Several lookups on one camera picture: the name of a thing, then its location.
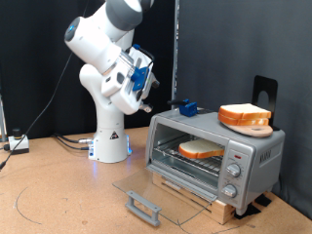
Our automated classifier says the slotted wooden block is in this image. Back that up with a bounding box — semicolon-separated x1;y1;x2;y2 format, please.
152;172;236;225

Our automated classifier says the silver oven knob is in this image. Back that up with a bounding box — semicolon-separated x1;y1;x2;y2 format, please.
226;163;242;178
221;183;238;199

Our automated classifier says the black cable with silver connector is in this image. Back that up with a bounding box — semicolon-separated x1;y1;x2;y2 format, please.
52;132;96;144

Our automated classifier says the silver toaster oven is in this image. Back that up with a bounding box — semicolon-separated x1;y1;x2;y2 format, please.
144;104;287;215

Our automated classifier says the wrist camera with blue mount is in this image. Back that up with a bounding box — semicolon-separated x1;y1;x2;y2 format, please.
130;66;150;101

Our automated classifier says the black base cable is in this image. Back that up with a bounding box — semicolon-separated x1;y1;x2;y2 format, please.
56;136;92;151

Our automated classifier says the white box with black button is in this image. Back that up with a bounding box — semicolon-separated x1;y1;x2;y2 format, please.
8;128;30;155

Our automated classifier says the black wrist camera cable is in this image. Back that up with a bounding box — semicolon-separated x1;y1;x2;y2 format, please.
139;48;156;71

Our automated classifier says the thin metal bar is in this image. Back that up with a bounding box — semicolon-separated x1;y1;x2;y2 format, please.
0;94;8;143

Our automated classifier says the gray backdrop curtain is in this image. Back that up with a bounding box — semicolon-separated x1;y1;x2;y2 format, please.
176;0;312;220

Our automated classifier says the black-handled spatula with blue block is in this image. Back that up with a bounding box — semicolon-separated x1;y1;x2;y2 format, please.
167;98;217;118

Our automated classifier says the wire oven rack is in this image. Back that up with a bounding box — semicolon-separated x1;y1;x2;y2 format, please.
152;135;226;176

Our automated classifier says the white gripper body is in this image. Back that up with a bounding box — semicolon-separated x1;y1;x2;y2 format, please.
111;48;156;116

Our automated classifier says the glass oven door with handle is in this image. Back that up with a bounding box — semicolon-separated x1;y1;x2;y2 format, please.
112;164;218;227

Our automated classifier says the black metal bookend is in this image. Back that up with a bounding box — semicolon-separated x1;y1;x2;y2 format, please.
253;75;281;132

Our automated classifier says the black tape patch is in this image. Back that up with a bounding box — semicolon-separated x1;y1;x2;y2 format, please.
254;193;273;208
233;203;262;220

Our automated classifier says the long black hanging cable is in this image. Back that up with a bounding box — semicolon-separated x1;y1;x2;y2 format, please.
0;0;91;171

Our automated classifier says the round wooden board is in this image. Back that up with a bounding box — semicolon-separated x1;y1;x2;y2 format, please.
223;121;274;138

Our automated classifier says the black backdrop curtain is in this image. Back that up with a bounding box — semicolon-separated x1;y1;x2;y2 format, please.
0;0;176;140

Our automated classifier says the aluminium vertical frame pole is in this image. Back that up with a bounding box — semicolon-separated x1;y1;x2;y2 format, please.
171;0;180;110

